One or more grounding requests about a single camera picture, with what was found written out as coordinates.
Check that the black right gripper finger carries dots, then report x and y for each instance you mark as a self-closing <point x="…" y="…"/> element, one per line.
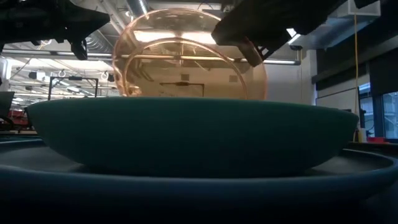
<point x="264" y="21"/>
<point x="251" y="53"/>

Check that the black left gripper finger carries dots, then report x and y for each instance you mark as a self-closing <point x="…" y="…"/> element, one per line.
<point x="87" y="20"/>
<point x="79" y="49"/>

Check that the teal green bowl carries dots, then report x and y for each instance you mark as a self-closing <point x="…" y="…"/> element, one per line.
<point x="192" y="133"/>

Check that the long ceiling light bar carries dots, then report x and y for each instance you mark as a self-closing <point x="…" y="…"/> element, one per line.
<point x="96" y="55"/>

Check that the white ceiling box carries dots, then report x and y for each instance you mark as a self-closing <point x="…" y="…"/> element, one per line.
<point x="360" y="11"/>

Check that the dark monitor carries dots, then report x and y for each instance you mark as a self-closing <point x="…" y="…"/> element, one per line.
<point x="5" y="104"/>

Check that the pale plastic container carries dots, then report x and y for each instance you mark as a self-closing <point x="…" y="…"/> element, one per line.
<point x="362" y="135"/>

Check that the red bin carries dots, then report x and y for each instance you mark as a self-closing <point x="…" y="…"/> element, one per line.
<point x="377" y="139"/>

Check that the large blue plastic plate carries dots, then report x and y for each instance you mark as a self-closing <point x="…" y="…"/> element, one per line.
<point x="186" y="196"/>

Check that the black robot station frame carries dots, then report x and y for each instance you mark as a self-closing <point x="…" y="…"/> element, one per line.
<point x="73" y="78"/>
<point x="182" y="84"/>

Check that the silver ceiling duct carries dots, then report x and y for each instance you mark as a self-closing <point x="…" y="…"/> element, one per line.
<point x="138" y="7"/>

